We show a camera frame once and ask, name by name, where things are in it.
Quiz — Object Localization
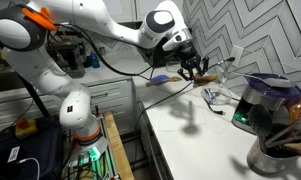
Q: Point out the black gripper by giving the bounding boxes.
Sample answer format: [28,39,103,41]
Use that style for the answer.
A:
[174,39,204,82]

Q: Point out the wooden spoon with round bowl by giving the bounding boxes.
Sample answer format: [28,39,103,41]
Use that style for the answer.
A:
[193,73,220,86]

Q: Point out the black slotted spoon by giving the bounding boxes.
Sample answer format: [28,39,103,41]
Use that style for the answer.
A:
[247,103,275,152]

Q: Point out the small clear glass bowl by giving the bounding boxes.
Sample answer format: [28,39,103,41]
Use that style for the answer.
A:
[165,60,184,74]

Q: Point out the blue white packet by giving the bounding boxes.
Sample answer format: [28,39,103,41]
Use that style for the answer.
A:
[204,87,218,103]

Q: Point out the clear drinking glass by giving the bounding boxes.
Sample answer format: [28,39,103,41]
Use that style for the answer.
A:
[217,61,231,85]

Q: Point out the blue silicone lid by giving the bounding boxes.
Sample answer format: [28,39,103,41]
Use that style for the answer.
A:
[149,74,171,88]

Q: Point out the large clear glass bowl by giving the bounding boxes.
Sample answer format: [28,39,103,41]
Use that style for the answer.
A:
[200,85,233,106]

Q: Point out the purple lidded steel appliance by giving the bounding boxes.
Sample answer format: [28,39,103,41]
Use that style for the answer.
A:
[231,72,301,135]

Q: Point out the white lower cabinet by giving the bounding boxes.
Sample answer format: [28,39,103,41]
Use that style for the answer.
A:
[0,78,139,135]

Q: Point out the blue bottle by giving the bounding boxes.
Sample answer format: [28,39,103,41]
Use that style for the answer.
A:
[89,51,101,70]

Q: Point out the wooden board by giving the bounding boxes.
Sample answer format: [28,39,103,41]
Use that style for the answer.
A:
[102,111,135,180]

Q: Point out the brown orange utensil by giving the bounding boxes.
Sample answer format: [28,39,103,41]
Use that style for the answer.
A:
[287,96,301,125]

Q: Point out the steel utensil holder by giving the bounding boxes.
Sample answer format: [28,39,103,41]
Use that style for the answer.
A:
[246,137,301,176]

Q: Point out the black countertop appliance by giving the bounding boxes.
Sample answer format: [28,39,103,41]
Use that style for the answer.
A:
[45,31,87,80]

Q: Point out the light wooden turner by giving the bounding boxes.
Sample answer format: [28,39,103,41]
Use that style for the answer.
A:
[284,141,301,158]

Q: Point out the black tripod stand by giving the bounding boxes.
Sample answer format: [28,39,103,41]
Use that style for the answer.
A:
[16,74,52,118]

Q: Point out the yellow red emergency stop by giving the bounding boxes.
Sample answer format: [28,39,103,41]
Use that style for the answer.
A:
[14,118,38,140]

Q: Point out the black bag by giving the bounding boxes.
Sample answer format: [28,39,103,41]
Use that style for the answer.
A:
[0,115,65,180]

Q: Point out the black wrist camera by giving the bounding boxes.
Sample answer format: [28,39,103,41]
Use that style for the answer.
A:
[202,56,210,73]

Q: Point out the grey gooseneck cable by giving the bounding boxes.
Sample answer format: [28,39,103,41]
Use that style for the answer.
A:
[133,56,237,161]

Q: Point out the black plug cable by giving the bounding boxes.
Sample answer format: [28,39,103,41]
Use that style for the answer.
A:
[204,98,227,117]

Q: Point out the white wall outlet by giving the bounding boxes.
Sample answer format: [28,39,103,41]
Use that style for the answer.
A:
[229,44,245,68]

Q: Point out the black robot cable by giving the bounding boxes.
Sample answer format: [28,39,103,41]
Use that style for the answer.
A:
[46,22,156,81]

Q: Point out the metal utensil handles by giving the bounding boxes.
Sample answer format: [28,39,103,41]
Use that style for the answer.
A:
[264,112,301,149]

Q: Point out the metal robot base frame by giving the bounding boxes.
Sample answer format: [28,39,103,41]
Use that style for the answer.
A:
[61,131,120,180]

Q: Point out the white charging cable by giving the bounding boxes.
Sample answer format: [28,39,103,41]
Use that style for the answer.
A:
[17,157,41,180]

